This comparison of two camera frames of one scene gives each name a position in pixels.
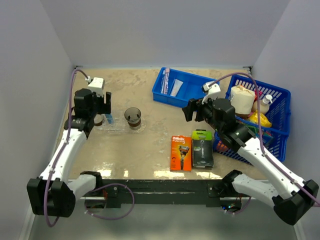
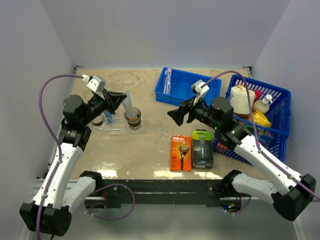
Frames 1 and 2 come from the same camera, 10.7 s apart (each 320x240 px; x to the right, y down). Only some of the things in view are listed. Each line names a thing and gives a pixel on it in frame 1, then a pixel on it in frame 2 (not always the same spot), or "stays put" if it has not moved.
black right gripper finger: (188, 111) → (177, 115)
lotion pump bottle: (264, 104) stays put
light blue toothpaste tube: (109, 118) stays put
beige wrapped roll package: (242, 99) stays put
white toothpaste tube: (176, 87) → (127, 105)
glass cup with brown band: (98, 119) stays put
